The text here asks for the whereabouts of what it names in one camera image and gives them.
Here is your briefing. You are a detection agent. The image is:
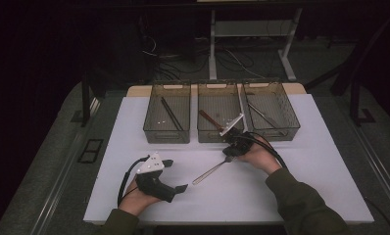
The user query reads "black floor cable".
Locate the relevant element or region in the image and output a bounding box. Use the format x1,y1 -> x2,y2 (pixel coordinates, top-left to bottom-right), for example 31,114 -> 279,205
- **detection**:
364,196 -> 390,235

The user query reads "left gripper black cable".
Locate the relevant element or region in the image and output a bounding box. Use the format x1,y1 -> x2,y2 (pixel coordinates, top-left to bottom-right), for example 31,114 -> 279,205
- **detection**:
117,155 -> 151,207

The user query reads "brown wooden spoon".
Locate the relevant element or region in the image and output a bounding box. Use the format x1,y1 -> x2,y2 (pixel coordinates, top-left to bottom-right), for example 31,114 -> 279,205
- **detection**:
198,109 -> 225,132

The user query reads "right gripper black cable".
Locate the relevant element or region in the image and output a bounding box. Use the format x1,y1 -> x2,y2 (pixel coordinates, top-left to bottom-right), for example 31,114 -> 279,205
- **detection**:
244,134 -> 288,169

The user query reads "white table mat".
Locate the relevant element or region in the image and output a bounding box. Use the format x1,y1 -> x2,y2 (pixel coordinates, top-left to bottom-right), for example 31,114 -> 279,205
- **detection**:
82,93 -> 375,226

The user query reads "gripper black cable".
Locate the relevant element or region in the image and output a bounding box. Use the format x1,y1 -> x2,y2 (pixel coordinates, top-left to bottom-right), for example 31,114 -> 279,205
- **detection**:
117,155 -> 151,207
244,134 -> 288,169

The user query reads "tangle of floor cables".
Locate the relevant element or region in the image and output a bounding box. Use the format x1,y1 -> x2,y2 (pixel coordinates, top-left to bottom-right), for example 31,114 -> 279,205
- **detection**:
139,34 -> 267,82

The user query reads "person's left hand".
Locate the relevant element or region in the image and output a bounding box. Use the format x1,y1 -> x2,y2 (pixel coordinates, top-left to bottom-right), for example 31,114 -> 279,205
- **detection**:
118,179 -> 162,217

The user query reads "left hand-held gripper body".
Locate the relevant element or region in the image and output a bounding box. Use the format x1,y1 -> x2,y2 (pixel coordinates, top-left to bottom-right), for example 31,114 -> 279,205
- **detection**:
134,152 -> 177,204

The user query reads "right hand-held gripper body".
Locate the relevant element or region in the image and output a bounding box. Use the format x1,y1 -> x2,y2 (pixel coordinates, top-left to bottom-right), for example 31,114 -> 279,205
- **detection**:
219,113 -> 255,157

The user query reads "clear brown plastic bin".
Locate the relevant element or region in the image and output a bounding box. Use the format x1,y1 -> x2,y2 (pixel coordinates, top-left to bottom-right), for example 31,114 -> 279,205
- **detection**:
241,79 -> 302,143
196,81 -> 245,144
142,81 -> 192,145

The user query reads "white metal desk frame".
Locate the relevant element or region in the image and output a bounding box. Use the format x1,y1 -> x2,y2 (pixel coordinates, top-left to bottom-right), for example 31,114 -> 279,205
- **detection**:
208,7 -> 304,82

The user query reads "person's right hand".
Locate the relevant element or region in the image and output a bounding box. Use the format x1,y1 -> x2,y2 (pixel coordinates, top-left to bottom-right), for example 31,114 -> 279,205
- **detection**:
238,135 -> 282,176

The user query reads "black metal stand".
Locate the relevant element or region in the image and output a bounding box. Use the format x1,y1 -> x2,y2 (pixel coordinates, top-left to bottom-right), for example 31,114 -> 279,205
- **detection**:
80,71 -> 93,128
349,77 -> 377,127

